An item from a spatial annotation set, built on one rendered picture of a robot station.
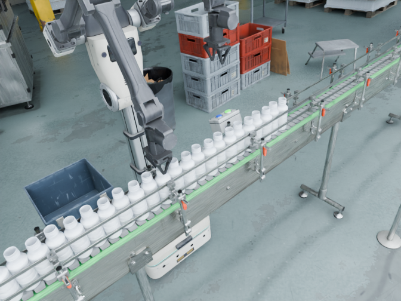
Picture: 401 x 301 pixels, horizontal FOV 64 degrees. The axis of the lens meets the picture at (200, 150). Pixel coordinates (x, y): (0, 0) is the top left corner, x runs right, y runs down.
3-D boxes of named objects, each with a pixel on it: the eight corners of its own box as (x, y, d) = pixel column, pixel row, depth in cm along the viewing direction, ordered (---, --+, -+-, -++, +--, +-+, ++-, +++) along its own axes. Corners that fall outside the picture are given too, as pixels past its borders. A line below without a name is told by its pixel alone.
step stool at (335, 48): (336, 61, 471) (341, 32, 447) (354, 77, 422) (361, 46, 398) (304, 64, 471) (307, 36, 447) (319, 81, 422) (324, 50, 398)
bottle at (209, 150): (215, 177, 136) (213, 146, 127) (201, 175, 138) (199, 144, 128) (219, 168, 141) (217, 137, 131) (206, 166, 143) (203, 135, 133)
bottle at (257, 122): (264, 143, 153) (265, 113, 143) (253, 147, 151) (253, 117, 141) (257, 137, 157) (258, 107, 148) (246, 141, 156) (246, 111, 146)
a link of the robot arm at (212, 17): (215, 6, 128) (204, 10, 125) (227, 9, 123) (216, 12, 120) (216, 24, 132) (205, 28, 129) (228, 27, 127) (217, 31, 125)
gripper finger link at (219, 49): (220, 59, 140) (219, 37, 134) (232, 63, 135) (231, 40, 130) (209, 64, 137) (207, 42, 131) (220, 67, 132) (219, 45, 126)
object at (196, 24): (204, 38, 326) (202, 15, 313) (176, 33, 350) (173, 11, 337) (240, 22, 360) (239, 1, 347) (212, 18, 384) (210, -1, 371)
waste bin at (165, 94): (154, 144, 337) (143, 89, 299) (133, 129, 366) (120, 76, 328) (188, 127, 359) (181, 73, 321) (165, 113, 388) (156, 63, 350)
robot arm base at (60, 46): (77, 45, 142) (64, 19, 139) (80, 39, 135) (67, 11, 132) (58, 51, 137) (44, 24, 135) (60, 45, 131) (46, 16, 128)
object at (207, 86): (207, 97, 366) (206, 79, 352) (183, 88, 390) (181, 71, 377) (240, 78, 399) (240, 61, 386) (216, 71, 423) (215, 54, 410)
